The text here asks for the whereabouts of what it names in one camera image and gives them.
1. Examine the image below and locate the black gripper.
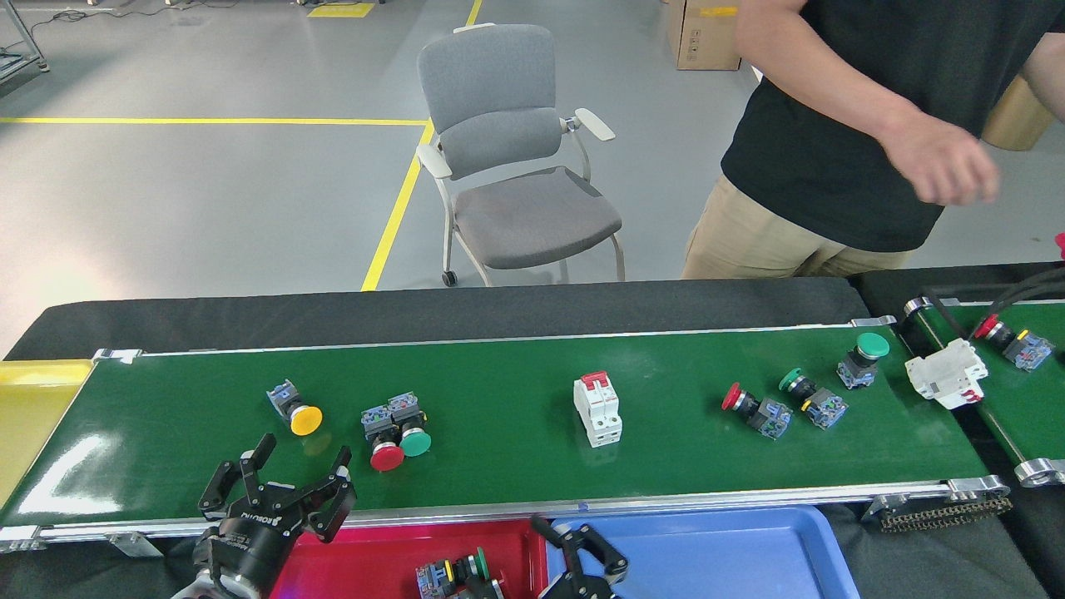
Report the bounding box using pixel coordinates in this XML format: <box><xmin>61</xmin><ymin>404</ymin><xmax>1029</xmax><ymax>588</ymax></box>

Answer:
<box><xmin>196</xmin><ymin>433</ymin><xmax>357</xmax><ymax>599</ymax></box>
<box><xmin>531</xmin><ymin>516</ymin><xmax>628</xmax><ymax>599</ymax></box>

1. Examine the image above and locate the yellow push button switch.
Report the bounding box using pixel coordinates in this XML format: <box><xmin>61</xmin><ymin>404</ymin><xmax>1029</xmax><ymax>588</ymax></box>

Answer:
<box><xmin>266</xmin><ymin>379</ymin><xmax>324</xmax><ymax>437</ymax></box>

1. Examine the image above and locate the green push button switch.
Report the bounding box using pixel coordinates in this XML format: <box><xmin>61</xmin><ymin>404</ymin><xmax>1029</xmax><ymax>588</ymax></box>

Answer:
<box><xmin>414</xmin><ymin>547</ymin><xmax>490</xmax><ymax>599</ymax></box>
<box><xmin>387</xmin><ymin>391</ymin><xmax>433</xmax><ymax>458</ymax></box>
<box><xmin>835</xmin><ymin>332</ymin><xmax>891</xmax><ymax>391</ymax></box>
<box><xmin>778</xmin><ymin>367</ymin><xmax>850</xmax><ymax>431</ymax></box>

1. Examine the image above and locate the white circuit breaker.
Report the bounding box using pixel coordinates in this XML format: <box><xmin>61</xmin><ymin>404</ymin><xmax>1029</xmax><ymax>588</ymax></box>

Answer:
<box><xmin>904</xmin><ymin>337</ymin><xmax>991</xmax><ymax>411</ymax></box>
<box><xmin>572</xmin><ymin>370</ymin><xmax>624</xmax><ymax>449</ymax></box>

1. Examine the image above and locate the red plastic tray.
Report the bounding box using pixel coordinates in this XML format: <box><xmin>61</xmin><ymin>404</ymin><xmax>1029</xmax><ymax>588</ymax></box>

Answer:
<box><xmin>266</xmin><ymin>520</ymin><xmax>550</xmax><ymax>599</ymax></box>

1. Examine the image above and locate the blue plastic tray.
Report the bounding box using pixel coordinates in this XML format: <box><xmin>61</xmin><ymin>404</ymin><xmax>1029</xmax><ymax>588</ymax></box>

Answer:
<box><xmin>547</xmin><ymin>505</ymin><xmax>860</xmax><ymax>599</ymax></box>

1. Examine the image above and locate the wide green conveyor belt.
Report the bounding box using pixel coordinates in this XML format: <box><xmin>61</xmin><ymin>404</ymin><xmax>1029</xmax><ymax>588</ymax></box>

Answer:
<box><xmin>0</xmin><ymin>314</ymin><xmax>1012</xmax><ymax>558</ymax></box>

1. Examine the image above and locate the narrow green conveyor belt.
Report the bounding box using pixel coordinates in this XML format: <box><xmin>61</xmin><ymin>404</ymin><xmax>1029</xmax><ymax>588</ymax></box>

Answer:
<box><xmin>905</xmin><ymin>295</ymin><xmax>1065</xmax><ymax>489</ymax></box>

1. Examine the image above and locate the person's right hand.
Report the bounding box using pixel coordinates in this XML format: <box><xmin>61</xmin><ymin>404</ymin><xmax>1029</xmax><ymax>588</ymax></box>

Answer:
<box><xmin>886</xmin><ymin>116</ymin><xmax>999</xmax><ymax>206</ymax></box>

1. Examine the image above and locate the black table cloth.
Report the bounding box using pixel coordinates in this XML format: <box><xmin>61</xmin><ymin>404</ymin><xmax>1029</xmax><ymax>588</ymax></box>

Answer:
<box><xmin>853</xmin><ymin>265</ymin><xmax>1065</xmax><ymax>599</ymax></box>
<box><xmin>0</xmin><ymin>277</ymin><xmax>1049</xmax><ymax>599</ymax></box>

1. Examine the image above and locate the yellow plastic bin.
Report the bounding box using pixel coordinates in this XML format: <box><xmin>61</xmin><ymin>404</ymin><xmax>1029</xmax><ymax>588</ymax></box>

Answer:
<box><xmin>0</xmin><ymin>359</ymin><xmax>94</xmax><ymax>508</ymax></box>

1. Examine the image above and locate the grey office chair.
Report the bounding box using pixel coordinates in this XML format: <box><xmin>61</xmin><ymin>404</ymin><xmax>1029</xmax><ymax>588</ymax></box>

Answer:
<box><xmin>414</xmin><ymin>23</ymin><xmax>627</xmax><ymax>288</ymax></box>

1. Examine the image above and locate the black guide bar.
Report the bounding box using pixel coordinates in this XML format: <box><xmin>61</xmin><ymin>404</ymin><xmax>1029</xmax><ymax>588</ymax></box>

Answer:
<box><xmin>919</xmin><ymin>285</ymin><xmax>970</xmax><ymax>338</ymax></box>

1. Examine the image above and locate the person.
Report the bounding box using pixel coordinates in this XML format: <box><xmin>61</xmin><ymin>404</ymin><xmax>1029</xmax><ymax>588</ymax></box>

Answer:
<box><xmin>681</xmin><ymin>0</ymin><xmax>1065</xmax><ymax>281</ymax></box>

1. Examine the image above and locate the metal rack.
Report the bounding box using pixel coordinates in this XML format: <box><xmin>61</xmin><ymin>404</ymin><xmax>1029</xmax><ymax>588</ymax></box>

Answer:
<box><xmin>0</xmin><ymin>0</ymin><xmax>49</xmax><ymax>80</ymax></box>

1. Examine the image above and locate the cardboard box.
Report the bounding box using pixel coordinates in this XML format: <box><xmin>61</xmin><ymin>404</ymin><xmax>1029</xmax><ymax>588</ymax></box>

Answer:
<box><xmin>667</xmin><ymin>0</ymin><xmax>741</xmax><ymax>72</ymax></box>

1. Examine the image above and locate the black drive chain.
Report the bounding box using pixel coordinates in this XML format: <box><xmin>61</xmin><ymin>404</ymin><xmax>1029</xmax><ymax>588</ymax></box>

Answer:
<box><xmin>878</xmin><ymin>498</ymin><xmax>1014</xmax><ymax>533</ymax></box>

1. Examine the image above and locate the black cable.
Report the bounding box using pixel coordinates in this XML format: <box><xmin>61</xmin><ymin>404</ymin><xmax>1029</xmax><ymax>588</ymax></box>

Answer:
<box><xmin>969</xmin><ymin>266</ymin><xmax>1065</xmax><ymax>338</ymax></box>
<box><xmin>969</xmin><ymin>281</ymin><xmax>1065</xmax><ymax>340</ymax></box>

